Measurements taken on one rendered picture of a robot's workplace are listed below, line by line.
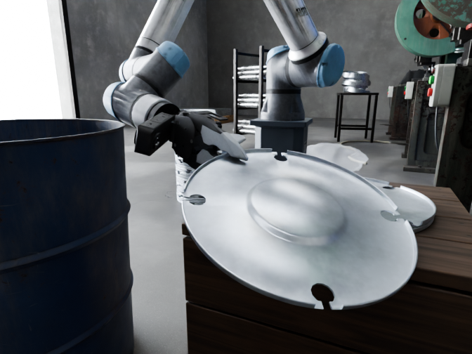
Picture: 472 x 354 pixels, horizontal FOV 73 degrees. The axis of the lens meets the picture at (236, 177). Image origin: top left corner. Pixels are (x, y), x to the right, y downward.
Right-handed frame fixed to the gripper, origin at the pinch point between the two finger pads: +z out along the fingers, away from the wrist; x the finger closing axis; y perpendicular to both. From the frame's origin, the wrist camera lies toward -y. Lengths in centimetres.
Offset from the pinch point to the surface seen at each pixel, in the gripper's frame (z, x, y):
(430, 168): 11, 39, 219
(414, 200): 22.5, 2.0, 21.3
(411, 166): 0, 41, 218
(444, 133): 18, -2, 90
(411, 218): 23.8, 1.7, 12.0
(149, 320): -17, 49, 2
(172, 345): -6.6, 46.8, 0.3
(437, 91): 11, -14, 88
